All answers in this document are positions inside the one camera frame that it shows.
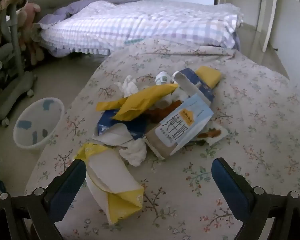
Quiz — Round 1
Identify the pink plush toy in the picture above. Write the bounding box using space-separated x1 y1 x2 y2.
17 2 41 31

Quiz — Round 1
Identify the blue and white milk carton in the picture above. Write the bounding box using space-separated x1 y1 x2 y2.
144 94 214 160

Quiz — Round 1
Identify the yellow plastic wrapper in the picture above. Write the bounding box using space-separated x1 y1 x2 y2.
95 83 178 122

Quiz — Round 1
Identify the brown plush toy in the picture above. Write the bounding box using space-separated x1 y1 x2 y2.
27 29 45 66

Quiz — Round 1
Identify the white plastic bottle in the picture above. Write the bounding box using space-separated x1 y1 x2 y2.
155 71 174 86

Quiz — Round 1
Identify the purple pillow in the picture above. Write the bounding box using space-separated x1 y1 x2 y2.
34 0 121 28

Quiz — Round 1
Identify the checkered quilt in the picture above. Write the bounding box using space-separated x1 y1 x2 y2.
39 0 243 56

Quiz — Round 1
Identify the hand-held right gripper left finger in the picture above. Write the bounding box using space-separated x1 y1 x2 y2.
0 158 87 240

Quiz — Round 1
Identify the yellow and white paper pack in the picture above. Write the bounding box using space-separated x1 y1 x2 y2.
74 142 144 225

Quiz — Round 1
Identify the crumpled white tissue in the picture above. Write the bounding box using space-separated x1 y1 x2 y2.
115 75 141 98
119 139 148 167

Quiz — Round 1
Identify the blue and white plastic bag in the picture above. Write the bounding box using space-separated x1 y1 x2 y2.
92 109 147 147

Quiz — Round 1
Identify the white pecan snack packet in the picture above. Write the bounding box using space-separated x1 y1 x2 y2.
195 127 228 146

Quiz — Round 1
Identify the floral tablecloth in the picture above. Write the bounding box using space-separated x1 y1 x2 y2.
25 38 300 240

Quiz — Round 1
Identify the white round waste bin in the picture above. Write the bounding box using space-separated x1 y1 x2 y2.
13 98 65 154

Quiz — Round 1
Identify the dark blue carton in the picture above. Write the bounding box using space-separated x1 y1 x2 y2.
173 67 214 104

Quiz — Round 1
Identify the white door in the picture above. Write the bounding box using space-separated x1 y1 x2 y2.
254 0 288 53

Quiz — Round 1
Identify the yellow and green sponge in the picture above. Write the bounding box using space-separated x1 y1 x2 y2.
195 66 222 89

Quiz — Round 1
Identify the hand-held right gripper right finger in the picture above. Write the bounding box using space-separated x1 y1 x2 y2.
211 157 300 240

